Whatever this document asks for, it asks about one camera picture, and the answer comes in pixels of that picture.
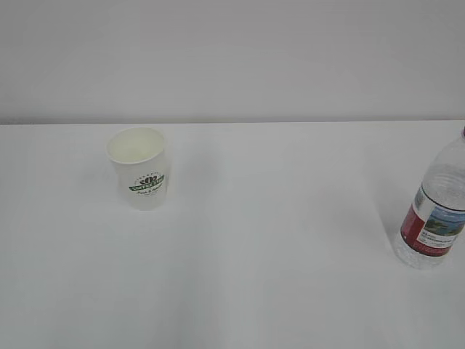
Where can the white paper coffee cup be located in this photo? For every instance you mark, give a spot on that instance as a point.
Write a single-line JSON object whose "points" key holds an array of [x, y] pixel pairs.
{"points": [[138, 156]]}

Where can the clear plastic water bottle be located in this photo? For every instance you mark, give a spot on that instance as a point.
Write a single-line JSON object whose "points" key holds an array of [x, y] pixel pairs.
{"points": [[435, 217]]}

